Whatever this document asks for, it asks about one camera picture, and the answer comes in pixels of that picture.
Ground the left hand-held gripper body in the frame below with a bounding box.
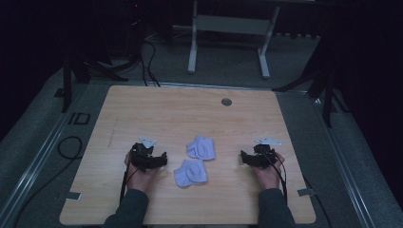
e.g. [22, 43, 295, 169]
[130, 136, 163, 174]

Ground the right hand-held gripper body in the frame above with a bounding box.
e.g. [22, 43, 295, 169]
[250, 137, 282, 169]

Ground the person's right hand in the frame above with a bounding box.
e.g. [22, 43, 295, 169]
[251, 151, 286, 191]

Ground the person's left hand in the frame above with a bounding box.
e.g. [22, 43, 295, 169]
[124, 151, 160, 193]

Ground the light purple sock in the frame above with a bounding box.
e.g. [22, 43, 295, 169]
[185, 134, 217, 162]
[173, 159, 209, 189]

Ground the black tripod stand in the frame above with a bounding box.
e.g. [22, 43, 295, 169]
[60, 44, 129, 114]
[273, 29, 351, 128]

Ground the right hand-held gripper cable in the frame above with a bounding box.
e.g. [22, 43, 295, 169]
[261, 151, 289, 204]

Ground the hand-held gripper cable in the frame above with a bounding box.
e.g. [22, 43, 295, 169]
[119, 162, 141, 204]
[261, 151, 289, 204]

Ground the left hand-held gripper cable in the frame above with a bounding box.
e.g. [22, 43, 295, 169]
[119, 162, 141, 204]

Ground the thin black floor cable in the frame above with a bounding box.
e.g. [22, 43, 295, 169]
[302, 175, 334, 228]

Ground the black floor cable loop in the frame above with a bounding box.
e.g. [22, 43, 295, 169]
[11, 135, 85, 228]

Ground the metal floor rail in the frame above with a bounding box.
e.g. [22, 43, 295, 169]
[305, 89, 378, 228]
[0, 85, 91, 226]

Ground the black cables bundle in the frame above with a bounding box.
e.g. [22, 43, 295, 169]
[138, 37, 162, 87]

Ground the white metal table frame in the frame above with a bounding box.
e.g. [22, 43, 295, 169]
[187, 0, 281, 80]

